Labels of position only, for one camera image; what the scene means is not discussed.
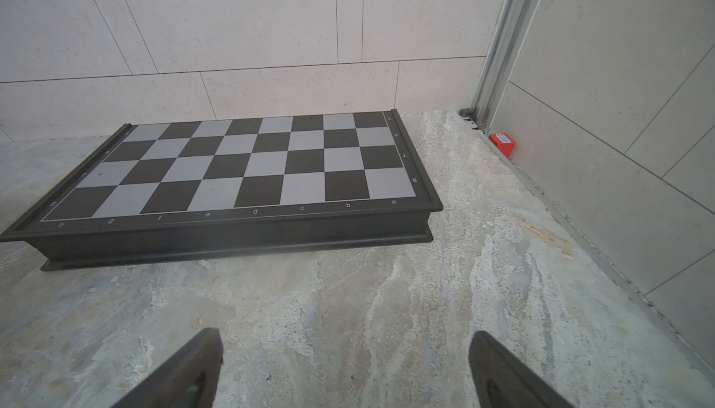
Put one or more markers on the small red block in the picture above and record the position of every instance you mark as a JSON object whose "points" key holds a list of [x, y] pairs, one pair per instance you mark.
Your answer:
{"points": [[504, 143]]}

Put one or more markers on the aluminium corner post right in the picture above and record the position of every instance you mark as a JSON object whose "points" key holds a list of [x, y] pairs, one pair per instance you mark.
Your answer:
{"points": [[512, 25]]}

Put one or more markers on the black and grey chessboard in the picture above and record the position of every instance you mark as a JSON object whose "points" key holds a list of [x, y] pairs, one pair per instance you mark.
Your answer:
{"points": [[175, 191]]}

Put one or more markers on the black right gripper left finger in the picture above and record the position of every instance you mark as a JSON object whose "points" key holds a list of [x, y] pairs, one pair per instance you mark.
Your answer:
{"points": [[189, 378]]}

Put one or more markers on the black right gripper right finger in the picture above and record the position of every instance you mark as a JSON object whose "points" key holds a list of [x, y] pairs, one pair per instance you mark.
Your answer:
{"points": [[502, 380]]}

